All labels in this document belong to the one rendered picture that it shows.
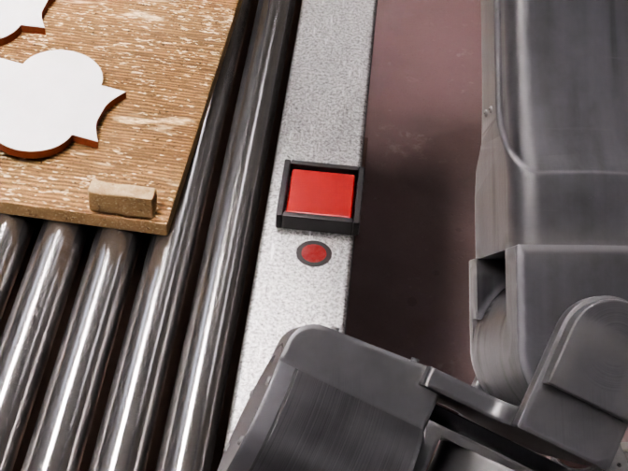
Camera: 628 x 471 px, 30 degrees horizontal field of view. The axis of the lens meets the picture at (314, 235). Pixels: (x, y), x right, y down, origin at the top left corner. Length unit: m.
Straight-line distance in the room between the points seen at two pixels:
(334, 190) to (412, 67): 1.71
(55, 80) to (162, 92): 0.10
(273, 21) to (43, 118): 0.30
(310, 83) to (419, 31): 1.68
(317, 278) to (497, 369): 0.59
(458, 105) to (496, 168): 2.25
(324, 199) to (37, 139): 0.27
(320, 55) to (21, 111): 0.33
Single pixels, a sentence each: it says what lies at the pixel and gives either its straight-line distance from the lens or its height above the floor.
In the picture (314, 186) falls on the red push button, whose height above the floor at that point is 0.93.
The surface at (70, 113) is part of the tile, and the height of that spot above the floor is 0.95.
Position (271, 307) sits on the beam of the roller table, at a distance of 1.00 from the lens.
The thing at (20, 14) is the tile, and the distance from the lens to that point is 1.28.
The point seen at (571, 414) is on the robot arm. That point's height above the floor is 1.35.
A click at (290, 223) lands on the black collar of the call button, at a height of 0.92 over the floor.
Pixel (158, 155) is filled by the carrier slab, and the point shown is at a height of 0.94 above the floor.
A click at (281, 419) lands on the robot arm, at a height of 1.35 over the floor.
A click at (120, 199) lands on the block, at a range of 1.03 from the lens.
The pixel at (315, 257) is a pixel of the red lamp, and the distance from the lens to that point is 1.04.
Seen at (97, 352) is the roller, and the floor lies 0.91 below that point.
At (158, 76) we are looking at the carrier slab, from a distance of 1.20.
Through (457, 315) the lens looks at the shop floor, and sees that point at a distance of 2.24.
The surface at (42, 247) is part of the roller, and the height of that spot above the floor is 0.92.
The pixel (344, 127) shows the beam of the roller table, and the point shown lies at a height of 0.91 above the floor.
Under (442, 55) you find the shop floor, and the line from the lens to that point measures 2.83.
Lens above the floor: 1.67
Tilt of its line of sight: 46 degrees down
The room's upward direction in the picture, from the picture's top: 4 degrees clockwise
